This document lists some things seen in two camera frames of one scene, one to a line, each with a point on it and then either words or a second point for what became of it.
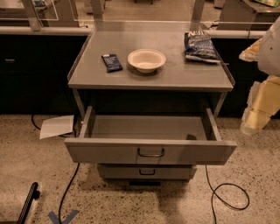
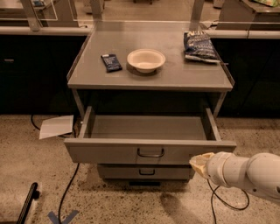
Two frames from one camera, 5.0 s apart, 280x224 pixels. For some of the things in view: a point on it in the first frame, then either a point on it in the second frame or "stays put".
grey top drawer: [149, 141] stays put
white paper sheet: [56, 126] stays put
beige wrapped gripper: [269, 55] → [215, 168]
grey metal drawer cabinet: [149, 91] stays put
